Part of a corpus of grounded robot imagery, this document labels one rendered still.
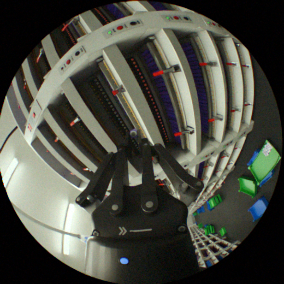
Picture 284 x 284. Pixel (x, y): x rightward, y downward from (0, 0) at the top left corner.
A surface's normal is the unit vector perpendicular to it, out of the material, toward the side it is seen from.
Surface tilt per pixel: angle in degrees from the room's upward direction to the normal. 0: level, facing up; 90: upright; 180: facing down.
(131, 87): 112
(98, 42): 90
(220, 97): 22
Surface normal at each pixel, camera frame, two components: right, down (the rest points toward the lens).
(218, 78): -0.82, 0.56
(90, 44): 0.05, 0.61
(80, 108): 0.39, 0.43
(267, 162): -1.00, 0.03
